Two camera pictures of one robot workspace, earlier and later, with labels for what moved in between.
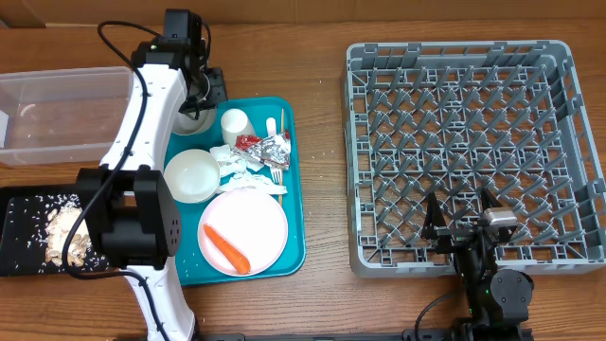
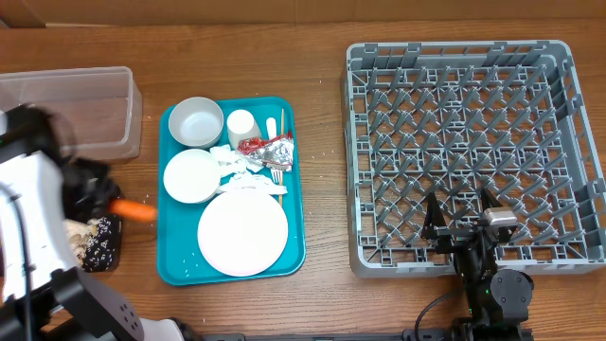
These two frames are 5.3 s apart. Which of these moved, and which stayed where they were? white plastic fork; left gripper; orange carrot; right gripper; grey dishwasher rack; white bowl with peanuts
Moved: left gripper; orange carrot
Stayed: white bowl with peanuts; grey dishwasher rack; right gripper; white plastic fork
